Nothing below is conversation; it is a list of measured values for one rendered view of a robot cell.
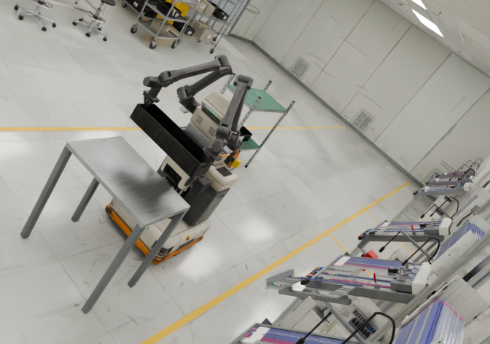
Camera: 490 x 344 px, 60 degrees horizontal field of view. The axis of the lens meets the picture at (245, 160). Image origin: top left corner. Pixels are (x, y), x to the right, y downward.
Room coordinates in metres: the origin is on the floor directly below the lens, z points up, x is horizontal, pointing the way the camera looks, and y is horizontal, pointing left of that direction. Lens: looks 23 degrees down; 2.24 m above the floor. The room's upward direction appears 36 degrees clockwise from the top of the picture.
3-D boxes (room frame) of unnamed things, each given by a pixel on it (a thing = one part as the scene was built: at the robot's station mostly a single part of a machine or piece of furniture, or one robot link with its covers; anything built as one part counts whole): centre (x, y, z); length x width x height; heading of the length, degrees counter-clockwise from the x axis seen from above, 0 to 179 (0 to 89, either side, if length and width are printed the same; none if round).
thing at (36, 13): (5.01, 3.23, 0.31); 0.52 x 0.49 x 0.62; 158
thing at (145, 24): (7.36, 2.60, 0.50); 0.90 x 0.54 x 1.00; 172
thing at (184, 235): (2.95, 0.28, 0.16); 0.67 x 0.64 x 0.25; 163
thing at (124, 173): (2.21, 0.50, 0.40); 0.70 x 0.45 x 0.80; 73
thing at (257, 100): (4.90, 0.30, 0.55); 0.91 x 0.46 x 1.10; 158
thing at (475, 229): (2.67, -1.45, 1.52); 0.51 x 0.13 x 0.27; 158
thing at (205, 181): (2.78, 0.27, 0.68); 0.28 x 0.27 x 0.25; 73
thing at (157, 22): (7.35, 2.60, 0.30); 0.30 x 0.23 x 0.18; 176
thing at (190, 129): (2.68, 0.36, 0.99); 0.28 x 0.16 x 0.22; 73
